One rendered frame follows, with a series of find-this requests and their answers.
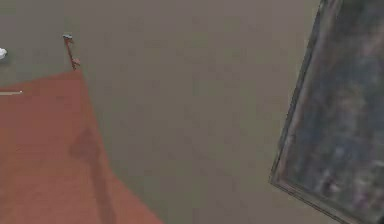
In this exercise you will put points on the white small lump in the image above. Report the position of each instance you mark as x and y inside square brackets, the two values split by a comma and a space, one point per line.
[2, 53]

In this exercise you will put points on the red thin post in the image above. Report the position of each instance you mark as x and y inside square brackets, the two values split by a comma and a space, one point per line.
[70, 53]

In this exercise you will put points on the grey framed wall picture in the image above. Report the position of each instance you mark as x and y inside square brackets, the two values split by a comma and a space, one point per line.
[336, 113]

